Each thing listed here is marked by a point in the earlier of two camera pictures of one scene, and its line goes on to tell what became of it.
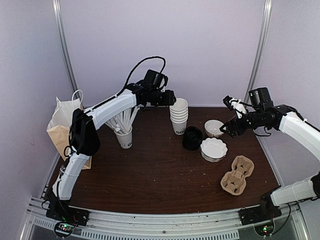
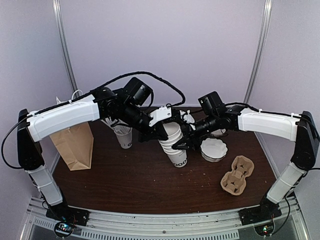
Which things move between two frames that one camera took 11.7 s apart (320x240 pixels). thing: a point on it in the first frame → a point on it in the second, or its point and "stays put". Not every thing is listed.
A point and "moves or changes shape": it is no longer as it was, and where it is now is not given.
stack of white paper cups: [179, 115] moves or changes shape
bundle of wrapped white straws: [122, 123] stays put
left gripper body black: [156, 100] → [142, 135]
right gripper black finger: [231, 128] → [185, 144]
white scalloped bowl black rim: [213, 149] stays put
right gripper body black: [257, 122] → [190, 135]
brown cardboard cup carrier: [234, 182] stays put
